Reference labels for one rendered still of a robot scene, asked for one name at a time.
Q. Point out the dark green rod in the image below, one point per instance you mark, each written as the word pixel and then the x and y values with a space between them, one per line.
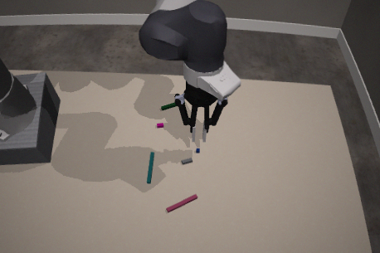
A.
pixel 168 106

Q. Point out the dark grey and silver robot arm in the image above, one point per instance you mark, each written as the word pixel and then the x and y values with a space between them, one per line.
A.
pixel 195 34

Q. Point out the grey rod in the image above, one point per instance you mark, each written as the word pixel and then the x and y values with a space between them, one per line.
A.
pixel 188 160

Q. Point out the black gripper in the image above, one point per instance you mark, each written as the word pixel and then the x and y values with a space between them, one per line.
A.
pixel 199 98

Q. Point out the pink rod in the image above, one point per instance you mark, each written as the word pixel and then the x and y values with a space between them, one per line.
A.
pixel 184 202

